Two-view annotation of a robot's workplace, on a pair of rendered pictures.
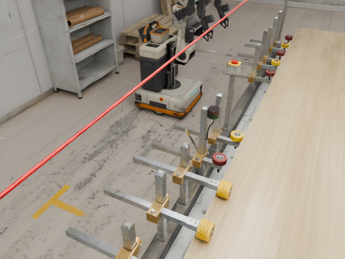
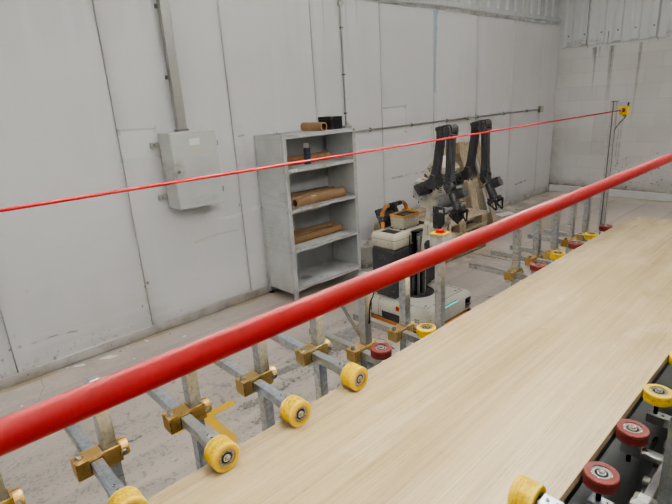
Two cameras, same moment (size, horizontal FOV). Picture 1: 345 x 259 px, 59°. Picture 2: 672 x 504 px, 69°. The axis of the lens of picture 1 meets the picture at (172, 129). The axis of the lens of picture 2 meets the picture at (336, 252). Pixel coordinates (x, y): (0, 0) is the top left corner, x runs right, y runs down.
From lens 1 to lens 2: 0.82 m
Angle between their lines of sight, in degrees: 26
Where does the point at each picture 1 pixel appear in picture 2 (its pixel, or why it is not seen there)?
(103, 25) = (347, 211)
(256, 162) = (430, 360)
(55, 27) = (277, 207)
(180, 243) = not seen: hidden behind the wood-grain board
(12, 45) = (223, 225)
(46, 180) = (210, 390)
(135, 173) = not seen: hidden behind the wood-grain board
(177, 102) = (419, 314)
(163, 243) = not seen: hidden behind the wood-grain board
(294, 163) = (487, 369)
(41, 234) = (174, 452)
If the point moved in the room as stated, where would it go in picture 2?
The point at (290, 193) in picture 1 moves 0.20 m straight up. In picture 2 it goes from (452, 400) to (453, 343)
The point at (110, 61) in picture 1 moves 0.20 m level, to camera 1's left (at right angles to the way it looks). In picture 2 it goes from (352, 260) to (334, 259)
